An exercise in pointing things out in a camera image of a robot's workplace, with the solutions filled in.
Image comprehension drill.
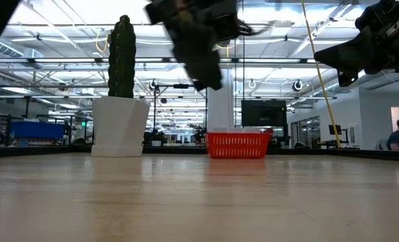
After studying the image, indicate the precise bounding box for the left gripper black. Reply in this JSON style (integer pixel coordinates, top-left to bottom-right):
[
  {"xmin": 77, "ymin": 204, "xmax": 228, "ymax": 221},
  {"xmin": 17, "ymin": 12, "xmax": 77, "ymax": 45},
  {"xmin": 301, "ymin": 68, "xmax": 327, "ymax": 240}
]
[{"xmin": 165, "ymin": 0, "xmax": 240, "ymax": 92}]

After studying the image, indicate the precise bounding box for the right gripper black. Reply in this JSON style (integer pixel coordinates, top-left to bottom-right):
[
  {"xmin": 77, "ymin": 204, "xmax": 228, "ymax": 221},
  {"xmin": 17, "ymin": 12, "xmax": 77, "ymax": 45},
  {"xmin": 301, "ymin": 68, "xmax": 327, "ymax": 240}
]
[{"xmin": 315, "ymin": 15, "xmax": 399, "ymax": 87}]

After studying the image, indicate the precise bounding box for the red plastic basket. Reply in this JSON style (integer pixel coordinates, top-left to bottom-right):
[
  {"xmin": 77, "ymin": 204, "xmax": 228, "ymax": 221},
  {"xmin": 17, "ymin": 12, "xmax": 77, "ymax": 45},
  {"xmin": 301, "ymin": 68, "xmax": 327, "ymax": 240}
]
[{"xmin": 205, "ymin": 132, "xmax": 271, "ymax": 159}]

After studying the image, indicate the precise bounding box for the white building column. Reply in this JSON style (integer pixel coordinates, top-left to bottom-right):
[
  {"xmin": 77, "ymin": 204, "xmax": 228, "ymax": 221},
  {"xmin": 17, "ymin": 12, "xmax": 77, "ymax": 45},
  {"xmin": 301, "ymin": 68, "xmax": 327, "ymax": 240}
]
[{"xmin": 207, "ymin": 67, "xmax": 234, "ymax": 134}]

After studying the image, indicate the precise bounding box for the large black monitor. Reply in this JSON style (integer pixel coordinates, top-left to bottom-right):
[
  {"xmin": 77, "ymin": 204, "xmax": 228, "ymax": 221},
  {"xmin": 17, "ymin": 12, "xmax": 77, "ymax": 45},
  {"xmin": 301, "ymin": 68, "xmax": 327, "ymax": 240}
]
[{"xmin": 241, "ymin": 99, "xmax": 287, "ymax": 127}]

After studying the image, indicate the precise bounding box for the green cactus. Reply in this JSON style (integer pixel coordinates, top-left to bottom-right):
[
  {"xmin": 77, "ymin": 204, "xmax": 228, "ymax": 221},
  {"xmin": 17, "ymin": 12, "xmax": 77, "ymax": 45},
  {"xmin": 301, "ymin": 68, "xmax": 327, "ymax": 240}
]
[{"xmin": 107, "ymin": 14, "xmax": 137, "ymax": 99}]

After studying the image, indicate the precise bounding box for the blue plastic bin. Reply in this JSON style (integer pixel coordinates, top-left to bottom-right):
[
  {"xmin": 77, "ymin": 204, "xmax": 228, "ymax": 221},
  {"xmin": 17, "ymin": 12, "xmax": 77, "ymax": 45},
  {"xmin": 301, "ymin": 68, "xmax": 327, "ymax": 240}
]
[{"xmin": 9, "ymin": 120, "xmax": 66, "ymax": 140}]

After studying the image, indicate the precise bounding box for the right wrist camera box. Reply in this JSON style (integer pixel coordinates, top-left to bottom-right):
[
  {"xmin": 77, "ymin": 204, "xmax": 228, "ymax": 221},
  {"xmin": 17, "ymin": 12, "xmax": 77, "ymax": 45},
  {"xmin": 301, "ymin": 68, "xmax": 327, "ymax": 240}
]
[{"xmin": 355, "ymin": 0, "xmax": 399, "ymax": 33}]

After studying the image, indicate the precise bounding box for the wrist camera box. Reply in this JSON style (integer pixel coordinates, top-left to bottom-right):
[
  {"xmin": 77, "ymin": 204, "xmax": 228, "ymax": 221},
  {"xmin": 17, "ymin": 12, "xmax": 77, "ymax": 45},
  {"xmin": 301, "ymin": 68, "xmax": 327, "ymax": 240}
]
[
  {"xmin": 355, "ymin": 0, "xmax": 399, "ymax": 33},
  {"xmin": 144, "ymin": 0, "xmax": 187, "ymax": 25}
]

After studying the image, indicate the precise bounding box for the yellow hanging cable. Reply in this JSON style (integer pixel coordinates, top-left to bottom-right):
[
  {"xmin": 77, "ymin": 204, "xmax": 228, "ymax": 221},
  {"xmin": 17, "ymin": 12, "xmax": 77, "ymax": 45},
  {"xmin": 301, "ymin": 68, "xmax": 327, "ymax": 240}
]
[{"xmin": 300, "ymin": 0, "xmax": 342, "ymax": 149}]

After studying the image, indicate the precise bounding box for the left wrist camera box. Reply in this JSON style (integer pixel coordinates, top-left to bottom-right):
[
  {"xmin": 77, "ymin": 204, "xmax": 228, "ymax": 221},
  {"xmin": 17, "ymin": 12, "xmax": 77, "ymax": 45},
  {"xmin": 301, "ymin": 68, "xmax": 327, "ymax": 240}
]
[{"xmin": 144, "ymin": 0, "xmax": 187, "ymax": 25}]

